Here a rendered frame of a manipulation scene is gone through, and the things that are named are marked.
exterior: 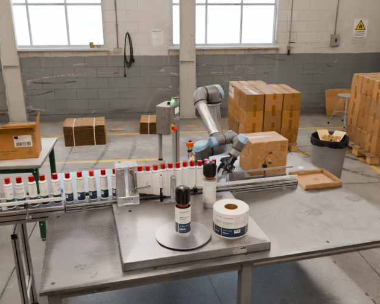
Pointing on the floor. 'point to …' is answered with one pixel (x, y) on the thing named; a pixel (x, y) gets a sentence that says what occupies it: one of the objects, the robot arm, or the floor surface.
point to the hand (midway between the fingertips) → (218, 178)
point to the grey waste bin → (329, 159)
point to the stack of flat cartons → (84, 131)
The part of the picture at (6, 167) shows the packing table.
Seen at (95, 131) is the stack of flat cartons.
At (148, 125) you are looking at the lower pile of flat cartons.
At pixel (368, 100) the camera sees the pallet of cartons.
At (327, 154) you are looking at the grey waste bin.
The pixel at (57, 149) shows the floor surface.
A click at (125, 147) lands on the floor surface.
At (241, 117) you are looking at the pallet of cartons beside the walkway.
